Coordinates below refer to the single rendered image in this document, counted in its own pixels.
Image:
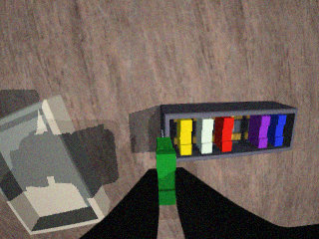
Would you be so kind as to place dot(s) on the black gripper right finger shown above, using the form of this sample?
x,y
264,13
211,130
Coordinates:
x,y
206,214

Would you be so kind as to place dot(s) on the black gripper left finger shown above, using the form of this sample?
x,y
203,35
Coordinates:
x,y
136,216

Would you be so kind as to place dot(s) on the grey shallow open tray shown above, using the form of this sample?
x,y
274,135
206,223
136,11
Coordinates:
x,y
45,175

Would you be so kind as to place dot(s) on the red fuse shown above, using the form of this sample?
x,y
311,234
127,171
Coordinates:
x,y
222,134

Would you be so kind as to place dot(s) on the dark grey fuse block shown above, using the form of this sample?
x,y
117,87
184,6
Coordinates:
x,y
190,127

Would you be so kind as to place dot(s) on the purple fuse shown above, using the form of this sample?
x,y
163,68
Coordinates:
x,y
257,130

